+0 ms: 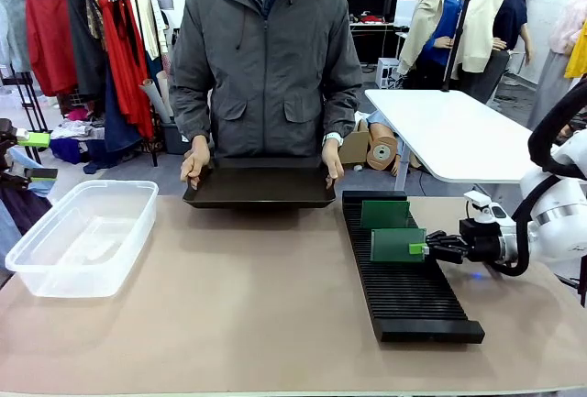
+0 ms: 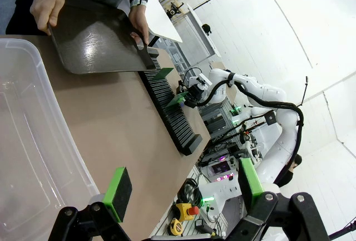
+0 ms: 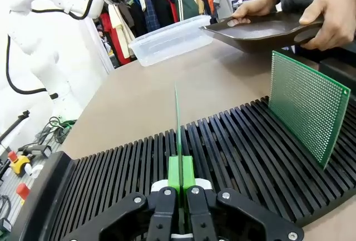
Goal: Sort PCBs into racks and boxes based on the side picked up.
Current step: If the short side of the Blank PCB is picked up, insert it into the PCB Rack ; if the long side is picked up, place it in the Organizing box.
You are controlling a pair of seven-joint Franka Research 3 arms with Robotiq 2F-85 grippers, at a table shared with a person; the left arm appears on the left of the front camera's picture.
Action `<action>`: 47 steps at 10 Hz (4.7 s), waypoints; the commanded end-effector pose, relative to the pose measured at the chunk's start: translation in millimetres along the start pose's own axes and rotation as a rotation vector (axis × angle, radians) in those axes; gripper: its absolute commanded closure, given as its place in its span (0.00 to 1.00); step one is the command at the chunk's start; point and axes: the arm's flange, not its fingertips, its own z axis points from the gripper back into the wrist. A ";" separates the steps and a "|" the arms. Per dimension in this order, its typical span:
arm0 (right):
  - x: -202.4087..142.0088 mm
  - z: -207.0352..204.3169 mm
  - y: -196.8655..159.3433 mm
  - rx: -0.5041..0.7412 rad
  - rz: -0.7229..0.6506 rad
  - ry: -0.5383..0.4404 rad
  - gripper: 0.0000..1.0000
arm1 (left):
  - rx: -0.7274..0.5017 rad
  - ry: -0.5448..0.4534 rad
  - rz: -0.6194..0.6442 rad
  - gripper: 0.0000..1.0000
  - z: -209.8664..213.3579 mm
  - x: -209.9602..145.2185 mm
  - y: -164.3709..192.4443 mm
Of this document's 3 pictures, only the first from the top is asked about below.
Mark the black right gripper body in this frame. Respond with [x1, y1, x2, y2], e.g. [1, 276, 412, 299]
[460, 218, 503, 261]

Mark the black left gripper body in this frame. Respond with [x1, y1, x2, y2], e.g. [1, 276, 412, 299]
[0, 117, 29, 187]

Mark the green PCB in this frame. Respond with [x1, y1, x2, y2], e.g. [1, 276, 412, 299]
[360, 200, 411, 230]
[370, 227, 427, 264]

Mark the black serving tray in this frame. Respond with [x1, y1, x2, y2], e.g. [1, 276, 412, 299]
[182, 156, 338, 210]

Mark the person's right forearm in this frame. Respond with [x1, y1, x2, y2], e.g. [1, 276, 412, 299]
[169, 87, 214, 141]

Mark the person's left forearm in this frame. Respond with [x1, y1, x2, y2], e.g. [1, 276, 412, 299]
[320, 84, 364, 139]

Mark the person's left hand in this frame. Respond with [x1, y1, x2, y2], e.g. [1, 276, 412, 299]
[320, 143, 346, 187]

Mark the person's right hand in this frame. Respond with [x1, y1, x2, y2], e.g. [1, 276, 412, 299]
[180, 136, 213, 190]

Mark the light blue cloth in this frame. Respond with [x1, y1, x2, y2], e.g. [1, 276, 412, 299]
[7, 147, 52, 199]

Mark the blue cloth pile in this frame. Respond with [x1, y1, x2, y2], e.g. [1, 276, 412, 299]
[49, 138, 107, 174]

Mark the black side stand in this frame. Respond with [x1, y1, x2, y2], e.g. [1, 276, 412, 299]
[0, 64, 48, 132]

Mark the dark navy cloth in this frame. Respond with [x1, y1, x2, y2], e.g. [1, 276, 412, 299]
[0, 184, 53, 279]

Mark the black slotted PCB rack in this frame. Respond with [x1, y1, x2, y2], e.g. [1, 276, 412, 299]
[342, 190, 486, 344]

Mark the clear plastic box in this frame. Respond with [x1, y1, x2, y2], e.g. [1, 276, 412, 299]
[5, 180, 160, 299]

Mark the navy blue skirt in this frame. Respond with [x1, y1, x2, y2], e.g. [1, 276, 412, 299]
[104, 66, 144, 156]

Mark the dark grey coat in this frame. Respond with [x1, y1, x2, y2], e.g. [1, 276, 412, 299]
[67, 0, 109, 101]

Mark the cardboard spool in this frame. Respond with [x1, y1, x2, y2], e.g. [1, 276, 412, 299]
[365, 133, 401, 172]

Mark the red jacket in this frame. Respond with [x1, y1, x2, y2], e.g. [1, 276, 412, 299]
[25, 0, 79, 98]

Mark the grey-blue sweater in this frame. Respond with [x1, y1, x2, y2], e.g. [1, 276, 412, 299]
[0, 0, 36, 75]

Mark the red dress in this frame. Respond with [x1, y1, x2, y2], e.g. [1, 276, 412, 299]
[98, 0, 155, 139]

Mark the white table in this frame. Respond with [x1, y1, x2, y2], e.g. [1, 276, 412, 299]
[365, 88, 536, 192]

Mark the grey paper roll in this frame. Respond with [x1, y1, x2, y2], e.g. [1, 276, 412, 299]
[139, 78, 172, 126]

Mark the grey storage bin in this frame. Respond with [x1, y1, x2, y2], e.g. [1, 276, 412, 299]
[161, 121, 190, 155]

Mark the beige paper roll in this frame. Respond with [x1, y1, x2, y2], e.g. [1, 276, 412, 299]
[155, 70, 176, 118]

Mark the cream garment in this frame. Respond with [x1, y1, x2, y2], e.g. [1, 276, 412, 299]
[132, 0, 169, 61]

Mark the white crate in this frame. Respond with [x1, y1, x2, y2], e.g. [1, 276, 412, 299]
[376, 57, 401, 89]

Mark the mannequin in pink top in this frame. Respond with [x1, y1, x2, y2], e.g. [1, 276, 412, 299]
[526, 0, 587, 135]

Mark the yellow garment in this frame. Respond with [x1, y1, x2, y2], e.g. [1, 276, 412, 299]
[563, 18, 587, 80]

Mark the mannequin in cream jacket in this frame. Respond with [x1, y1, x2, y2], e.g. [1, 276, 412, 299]
[451, 0, 533, 105]

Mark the black tripod pole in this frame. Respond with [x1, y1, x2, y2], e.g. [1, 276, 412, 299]
[442, 0, 478, 94]

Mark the mannequin in beige coat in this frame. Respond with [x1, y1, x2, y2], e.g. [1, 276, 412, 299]
[397, 0, 481, 78]

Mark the white monitor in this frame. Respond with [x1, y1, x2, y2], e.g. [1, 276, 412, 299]
[393, 0, 419, 29]

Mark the person in grey jacket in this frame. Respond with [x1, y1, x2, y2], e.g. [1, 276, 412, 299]
[169, 0, 364, 160]

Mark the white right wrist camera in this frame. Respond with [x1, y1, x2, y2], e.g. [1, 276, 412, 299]
[463, 190, 515, 225]

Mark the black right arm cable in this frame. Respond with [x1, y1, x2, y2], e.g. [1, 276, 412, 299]
[493, 78, 587, 278]

